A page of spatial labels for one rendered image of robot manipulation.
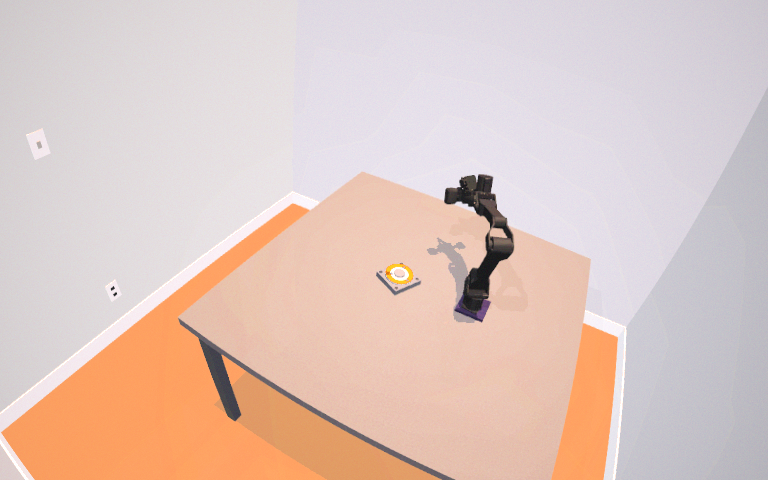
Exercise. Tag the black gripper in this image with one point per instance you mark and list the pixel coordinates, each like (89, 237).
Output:
(454, 195)

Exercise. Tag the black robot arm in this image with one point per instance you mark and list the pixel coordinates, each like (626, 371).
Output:
(476, 284)

